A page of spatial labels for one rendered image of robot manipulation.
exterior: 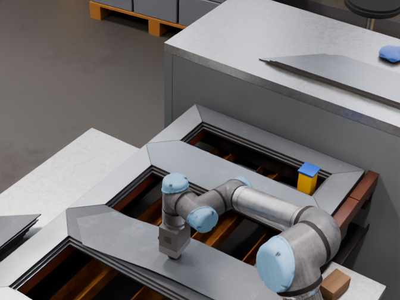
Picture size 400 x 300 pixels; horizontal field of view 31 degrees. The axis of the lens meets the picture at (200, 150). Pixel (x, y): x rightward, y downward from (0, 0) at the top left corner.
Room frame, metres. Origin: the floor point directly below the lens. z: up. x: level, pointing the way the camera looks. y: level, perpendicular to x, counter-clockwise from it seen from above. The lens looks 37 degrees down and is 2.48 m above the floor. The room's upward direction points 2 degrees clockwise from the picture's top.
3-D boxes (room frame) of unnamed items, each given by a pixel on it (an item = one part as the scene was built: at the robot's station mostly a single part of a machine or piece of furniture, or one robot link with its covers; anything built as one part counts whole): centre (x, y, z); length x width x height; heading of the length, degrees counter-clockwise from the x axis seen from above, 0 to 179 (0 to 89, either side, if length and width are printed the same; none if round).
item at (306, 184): (1.99, -0.39, 0.78); 0.05 x 0.05 x 0.19; 58
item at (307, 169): (1.99, -0.39, 0.88); 0.06 x 0.06 x 0.02; 58
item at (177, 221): (1.58, 0.07, 1.03); 0.08 x 0.08 x 0.05
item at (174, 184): (1.57, 0.06, 1.11); 0.09 x 0.08 x 0.11; 39
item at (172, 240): (1.58, 0.08, 0.95); 0.10 x 0.09 x 0.16; 62
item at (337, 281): (1.61, -0.45, 0.71); 0.10 x 0.06 x 0.05; 137
